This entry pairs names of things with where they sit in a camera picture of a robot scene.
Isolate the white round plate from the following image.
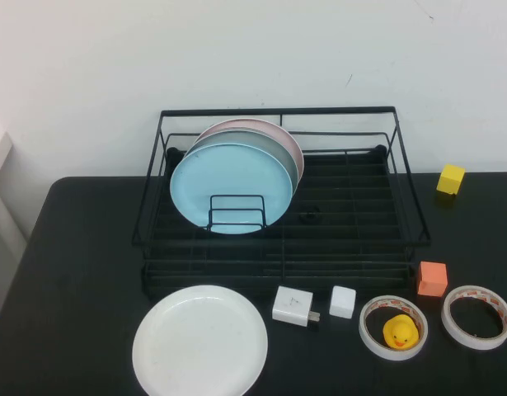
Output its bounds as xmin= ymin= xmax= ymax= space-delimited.
xmin=132 ymin=284 xmax=270 ymax=396

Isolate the light blue plate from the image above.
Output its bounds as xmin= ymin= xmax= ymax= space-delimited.
xmin=169 ymin=142 xmax=294 ymax=236

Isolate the grey plate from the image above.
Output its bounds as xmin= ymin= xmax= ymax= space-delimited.
xmin=182 ymin=129 xmax=300 ymax=191

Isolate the pink plate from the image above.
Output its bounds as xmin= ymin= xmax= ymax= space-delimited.
xmin=194 ymin=117 xmax=306 ymax=182

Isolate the white power adapter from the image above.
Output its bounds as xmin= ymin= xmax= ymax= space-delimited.
xmin=271 ymin=285 xmax=322 ymax=328

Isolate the small white cube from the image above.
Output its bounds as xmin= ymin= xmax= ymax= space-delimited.
xmin=328 ymin=285 xmax=357 ymax=320

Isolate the orange cube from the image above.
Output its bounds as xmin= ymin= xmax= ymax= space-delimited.
xmin=416 ymin=261 xmax=448 ymax=298

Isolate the yellow cube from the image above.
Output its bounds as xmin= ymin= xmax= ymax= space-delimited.
xmin=435 ymin=163 xmax=467 ymax=196

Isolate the yellow rubber duck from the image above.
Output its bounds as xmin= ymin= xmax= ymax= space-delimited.
xmin=383 ymin=313 xmax=415 ymax=351

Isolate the white double-sided tape roll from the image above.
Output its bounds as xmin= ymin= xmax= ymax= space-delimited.
xmin=358 ymin=295 xmax=430 ymax=362
xmin=440 ymin=284 xmax=507 ymax=351

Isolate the black wire dish rack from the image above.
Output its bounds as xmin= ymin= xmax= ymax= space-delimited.
xmin=131 ymin=106 xmax=431 ymax=300

